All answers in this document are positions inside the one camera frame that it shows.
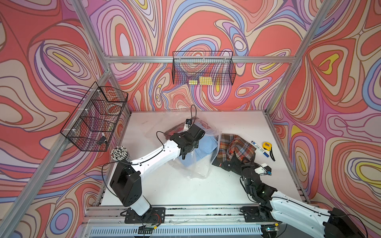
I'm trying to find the clear plastic vacuum bag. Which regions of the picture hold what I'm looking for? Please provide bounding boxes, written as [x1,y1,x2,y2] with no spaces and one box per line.
[155,113,221,179]

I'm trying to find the red plaid shirt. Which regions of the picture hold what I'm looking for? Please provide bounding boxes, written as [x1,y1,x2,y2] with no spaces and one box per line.
[216,133,256,163]

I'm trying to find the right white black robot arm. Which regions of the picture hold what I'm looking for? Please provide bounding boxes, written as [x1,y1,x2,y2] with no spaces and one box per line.
[240,164,369,238]

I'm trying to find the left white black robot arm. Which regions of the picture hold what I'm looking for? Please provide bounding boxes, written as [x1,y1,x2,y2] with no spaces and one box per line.
[110,124,205,216]

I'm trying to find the light blue folded shirt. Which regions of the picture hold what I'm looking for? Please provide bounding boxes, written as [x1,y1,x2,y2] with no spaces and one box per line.
[179,135,217,167]

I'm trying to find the blue white marker pen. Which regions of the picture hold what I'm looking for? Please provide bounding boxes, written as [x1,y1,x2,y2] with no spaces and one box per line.
[251,141,269,158]

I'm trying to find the yellow tape measure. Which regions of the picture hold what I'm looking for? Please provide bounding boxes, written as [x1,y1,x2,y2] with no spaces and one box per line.
[263,142,275,162]

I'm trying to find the yellow sticky note blocks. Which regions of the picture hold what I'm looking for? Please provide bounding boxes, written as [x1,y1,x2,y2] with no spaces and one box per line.
[188,76,213,86]

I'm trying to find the bundle of white sticks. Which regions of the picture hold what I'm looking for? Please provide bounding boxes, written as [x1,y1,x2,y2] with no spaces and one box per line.
[111,146,131,162]

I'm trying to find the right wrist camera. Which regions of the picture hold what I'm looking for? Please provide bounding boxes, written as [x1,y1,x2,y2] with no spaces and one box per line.
[255,165,272,176]

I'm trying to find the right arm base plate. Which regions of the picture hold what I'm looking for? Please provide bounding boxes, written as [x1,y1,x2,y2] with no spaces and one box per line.
[239,206,277,223]

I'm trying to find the black wire basket back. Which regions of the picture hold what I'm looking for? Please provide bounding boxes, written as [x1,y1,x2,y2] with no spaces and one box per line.
[172,50,237,86]

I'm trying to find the black wire basket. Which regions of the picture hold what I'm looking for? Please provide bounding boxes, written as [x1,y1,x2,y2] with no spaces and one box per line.
[172,50,237,86]
[60,82,128,152]

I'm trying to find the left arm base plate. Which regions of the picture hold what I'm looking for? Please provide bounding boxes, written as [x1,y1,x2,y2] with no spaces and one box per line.
[120,207,166,225]

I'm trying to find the black wire basket left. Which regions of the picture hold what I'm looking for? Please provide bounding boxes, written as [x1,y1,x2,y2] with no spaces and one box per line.
[60,82,128,152]

